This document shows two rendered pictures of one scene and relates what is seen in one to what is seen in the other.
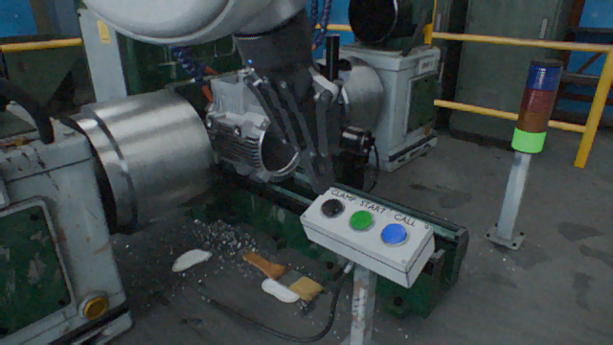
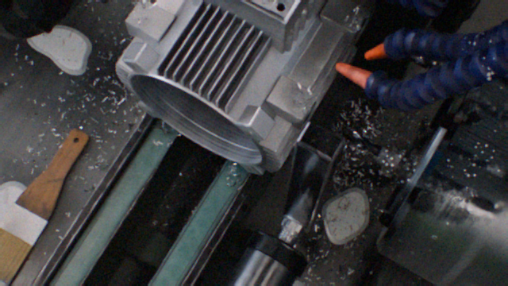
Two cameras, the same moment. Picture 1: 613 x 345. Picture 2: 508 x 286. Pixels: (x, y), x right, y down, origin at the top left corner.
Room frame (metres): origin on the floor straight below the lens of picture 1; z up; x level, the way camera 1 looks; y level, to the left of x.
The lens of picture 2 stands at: (0.89, -0.22, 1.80)
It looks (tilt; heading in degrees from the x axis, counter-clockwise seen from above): 73 degrees down; 77
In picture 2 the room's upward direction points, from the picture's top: 2 degrees clockwise
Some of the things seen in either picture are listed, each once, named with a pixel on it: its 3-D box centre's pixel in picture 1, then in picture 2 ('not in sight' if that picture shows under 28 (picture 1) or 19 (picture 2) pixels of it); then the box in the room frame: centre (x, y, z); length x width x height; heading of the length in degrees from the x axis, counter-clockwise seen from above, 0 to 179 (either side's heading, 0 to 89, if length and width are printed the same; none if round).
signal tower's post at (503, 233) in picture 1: (523, 157); not in sight; (0.82, -0.48, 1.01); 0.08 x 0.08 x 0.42; 48
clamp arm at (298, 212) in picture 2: (331, 89); (307, 187); (0.97, -0.06, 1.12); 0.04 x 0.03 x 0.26; 48
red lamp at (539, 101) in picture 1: (537, 98); not in sight; (0.82, -0.48, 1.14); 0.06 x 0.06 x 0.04
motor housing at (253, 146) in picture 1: (256, 134); (247, 40); (0.95, 0.12, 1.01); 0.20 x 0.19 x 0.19; 48
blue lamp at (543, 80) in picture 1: (543, 76); not in sight; (0.82, -0.48, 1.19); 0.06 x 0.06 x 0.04
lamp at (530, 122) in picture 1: (533, 119); not in sight; (0.82, -0.48, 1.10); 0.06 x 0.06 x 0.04
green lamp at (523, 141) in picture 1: (528, 139); not in sight; (0.82, -0.48, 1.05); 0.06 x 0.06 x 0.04
